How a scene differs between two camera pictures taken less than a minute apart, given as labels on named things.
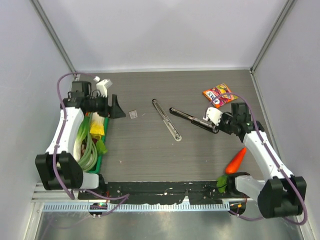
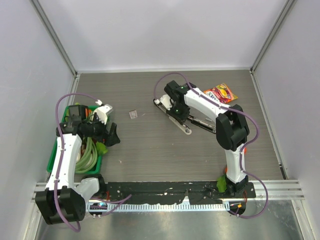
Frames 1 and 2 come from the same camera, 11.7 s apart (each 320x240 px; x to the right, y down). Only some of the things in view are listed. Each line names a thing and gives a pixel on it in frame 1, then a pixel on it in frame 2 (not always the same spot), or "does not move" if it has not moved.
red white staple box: [133, 114] does not move
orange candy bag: [219, 95] does not move
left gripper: [114, 111] to [109, 139]
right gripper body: [224, 124] to [180, 111]
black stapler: [206, 125] does not move
